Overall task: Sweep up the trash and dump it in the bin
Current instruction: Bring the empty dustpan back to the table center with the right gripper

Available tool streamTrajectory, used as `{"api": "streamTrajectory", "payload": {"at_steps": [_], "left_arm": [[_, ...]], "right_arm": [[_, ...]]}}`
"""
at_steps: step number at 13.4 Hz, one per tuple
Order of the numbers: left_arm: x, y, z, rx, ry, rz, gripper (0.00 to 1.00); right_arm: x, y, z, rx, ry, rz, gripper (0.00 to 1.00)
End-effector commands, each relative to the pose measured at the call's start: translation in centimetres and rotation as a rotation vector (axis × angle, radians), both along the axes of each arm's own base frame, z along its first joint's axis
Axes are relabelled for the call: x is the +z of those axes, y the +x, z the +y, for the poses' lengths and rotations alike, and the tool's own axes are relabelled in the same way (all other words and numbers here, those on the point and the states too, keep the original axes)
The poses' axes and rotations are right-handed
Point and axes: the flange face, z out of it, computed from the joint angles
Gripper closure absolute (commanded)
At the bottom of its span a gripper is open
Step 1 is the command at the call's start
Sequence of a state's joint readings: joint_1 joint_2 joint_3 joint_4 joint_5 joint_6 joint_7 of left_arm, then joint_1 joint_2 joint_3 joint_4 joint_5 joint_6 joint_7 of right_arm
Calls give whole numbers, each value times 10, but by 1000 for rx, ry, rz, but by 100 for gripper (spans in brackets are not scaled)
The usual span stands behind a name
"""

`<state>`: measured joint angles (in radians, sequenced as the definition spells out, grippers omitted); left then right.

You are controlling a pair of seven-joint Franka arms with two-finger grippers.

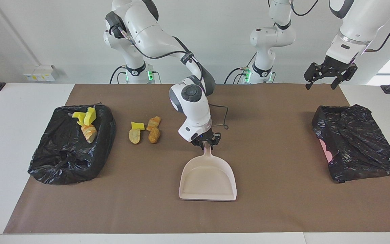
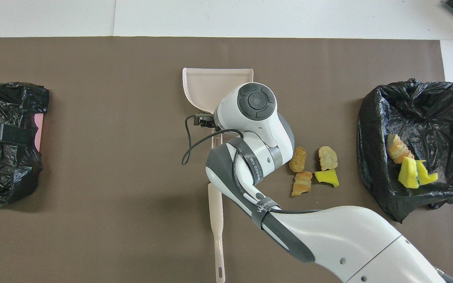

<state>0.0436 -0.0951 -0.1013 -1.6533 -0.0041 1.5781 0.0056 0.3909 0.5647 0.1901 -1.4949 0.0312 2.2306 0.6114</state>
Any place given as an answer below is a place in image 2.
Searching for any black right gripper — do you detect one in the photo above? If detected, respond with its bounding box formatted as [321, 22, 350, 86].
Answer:
[192, 112, 216, 129]

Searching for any beige plastic dustpan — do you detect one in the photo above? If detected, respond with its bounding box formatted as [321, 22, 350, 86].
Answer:
[182, 68, 254, 148]

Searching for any beige brush with black bristles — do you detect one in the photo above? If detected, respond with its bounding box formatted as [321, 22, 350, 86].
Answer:
[208, 182, 226, 283]

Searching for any brown cork-like foam piece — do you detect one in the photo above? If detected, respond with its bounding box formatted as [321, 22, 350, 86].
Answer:
[289, 147, 307, 173]

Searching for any orange ribbed foam piece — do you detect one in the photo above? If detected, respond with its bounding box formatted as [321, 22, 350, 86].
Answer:
[291, 171, 313, 197]

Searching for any pale beige foam piece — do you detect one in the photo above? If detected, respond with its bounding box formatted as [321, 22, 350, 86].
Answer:
[318, 146, 338, 171]

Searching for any yellow-green sponge piece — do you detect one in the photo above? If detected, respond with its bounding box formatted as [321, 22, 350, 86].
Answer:
[314, 169, 340, 188]

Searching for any beige crusty foam chunk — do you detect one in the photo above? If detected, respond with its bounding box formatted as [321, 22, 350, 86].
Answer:
[387, 134, 415, 164]

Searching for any yellow sponge piece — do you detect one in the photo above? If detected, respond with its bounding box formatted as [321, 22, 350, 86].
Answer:
[415, 160, 439, 186]
[397, 156, 420, 189]

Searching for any pink plastic bin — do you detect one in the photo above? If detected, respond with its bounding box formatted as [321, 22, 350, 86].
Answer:
[33, 113, 46, 152]

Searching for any brown paper table mat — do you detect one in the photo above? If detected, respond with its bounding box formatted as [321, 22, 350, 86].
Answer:
[0, 37, 453, 283]

